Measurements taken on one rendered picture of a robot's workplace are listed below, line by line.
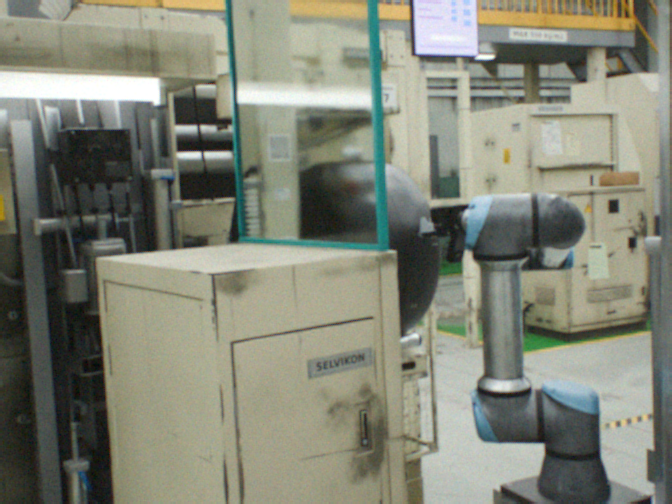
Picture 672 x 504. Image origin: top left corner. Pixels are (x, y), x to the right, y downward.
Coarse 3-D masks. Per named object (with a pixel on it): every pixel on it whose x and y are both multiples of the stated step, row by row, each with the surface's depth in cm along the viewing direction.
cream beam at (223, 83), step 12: (228, 72) 260; (384, 72) 280; (396, 72) 283; (216, 84) 268; (228, 84) 262; (396, 84) 283; (228, 96) 263; (228, 108) 264; (384, 108) 280; (396, 108) 283
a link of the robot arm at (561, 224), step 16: (544, 208) 161; (560, 208) 161; (576, 208) 165; (544, 224) 160; (560, 224) 161; (576, 224) 163; (544, 240) 162; (560, 240) 163; (576, 240) 167; (544, 256) 189; (560, 256) 185
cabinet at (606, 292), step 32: (544, 192) 666; (576, 192) 650; (608, 192) 665; (640, 192) 680; (608, 224) 666; (640, 224) 682; (576, 256) 653; (608, 256) 668; (640, 256) 685; (544, 288) 676; (576, 288) 655; (608, 288) 670; (640, 288) 687; (544, 320) 680; (576, 320) 657; (608, 320) 673; (640, 320) 690
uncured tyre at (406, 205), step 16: (400, 176) 240; (400, 192) 234; (416, 192) 237; (400, 208) 230; (416, 208) 234; (400, 224) 228; (416, 224) 231; (400, 240) 227; (416, 240) 230; (400, 256) 226; (416, 256) 230; (432, 256) 234; (400, 272) 227; (416, 272) 231; (432, 272) 234; (400, 288) 228; (416, 288) 232; (432, 288) 237; (400, 304) 232; (400, 320) 237; (416, 320) 242
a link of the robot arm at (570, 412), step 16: (544, 384) 171; (560, 384) 172; (576, 384) 173; (544, 400) 169; (560, 400) 167; (576, 400) 166; (592, 400) 167; (544, 416) 167; (560, 416) 167; (576, 416) 166; (592, 416) 167; (544, 432) 168; (560, 432) 167; (576, 432) 166; (592, 432) 167; (560, 448) 168; (576, 448) 167; (592, 448) 167
